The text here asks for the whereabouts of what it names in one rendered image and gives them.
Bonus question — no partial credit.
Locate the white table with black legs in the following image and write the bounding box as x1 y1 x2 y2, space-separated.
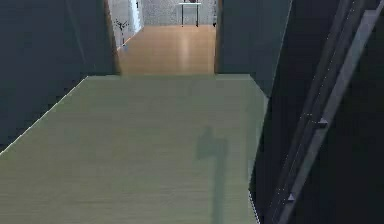
177 1 203 28

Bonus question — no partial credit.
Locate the dark leafy house plant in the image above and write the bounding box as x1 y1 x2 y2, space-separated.
114 18 130 48

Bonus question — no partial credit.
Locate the dark room door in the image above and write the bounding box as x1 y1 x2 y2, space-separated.
264 0 384 224

